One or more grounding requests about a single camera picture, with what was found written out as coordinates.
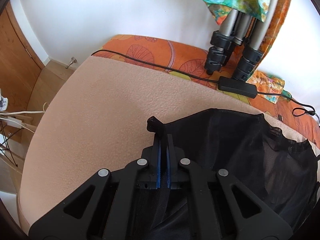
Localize beige bed blanket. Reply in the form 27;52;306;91
18;56;309;232

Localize black shorts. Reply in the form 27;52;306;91
147;109;319;232

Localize white power strip with cables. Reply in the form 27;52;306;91
1;102;49;134

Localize orange floral bed sheet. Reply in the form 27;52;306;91
93;35;319;146

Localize metal door stopper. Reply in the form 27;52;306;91
65;57;78;69

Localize grey tripod with black clamps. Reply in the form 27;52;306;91
204;0;278;81

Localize orange floral headboard edge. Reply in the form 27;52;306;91
258;0;295;53

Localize wooden door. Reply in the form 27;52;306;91
1;3;44;112

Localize black cable with inline box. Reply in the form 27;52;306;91
90;49;320;126

